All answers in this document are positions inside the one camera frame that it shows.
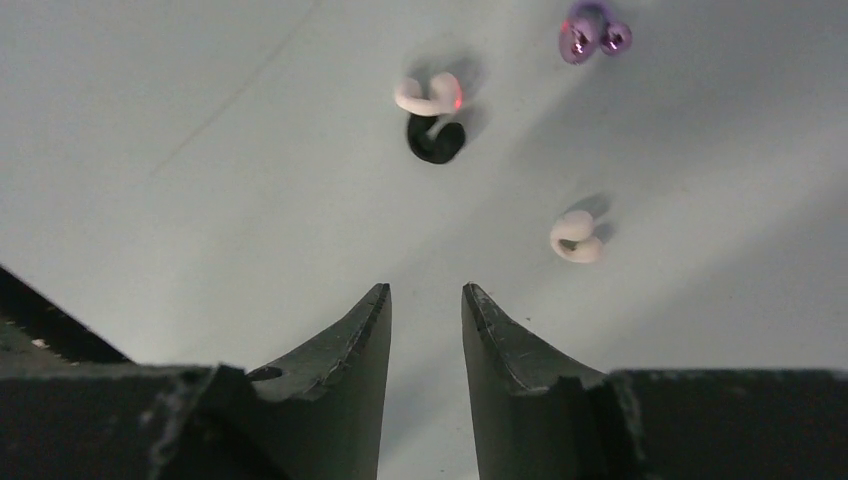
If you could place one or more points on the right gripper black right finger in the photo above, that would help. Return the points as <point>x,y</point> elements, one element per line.
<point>531,412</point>

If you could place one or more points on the purple earbud right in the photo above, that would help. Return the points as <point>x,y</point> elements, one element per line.
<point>589,26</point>

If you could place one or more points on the white earbud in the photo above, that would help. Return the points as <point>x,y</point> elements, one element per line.
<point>572,238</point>
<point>444,96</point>

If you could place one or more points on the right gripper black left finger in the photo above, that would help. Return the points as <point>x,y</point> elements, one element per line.
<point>324,400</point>

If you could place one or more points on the black earbud right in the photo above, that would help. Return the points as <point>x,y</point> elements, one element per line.
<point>441,148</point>

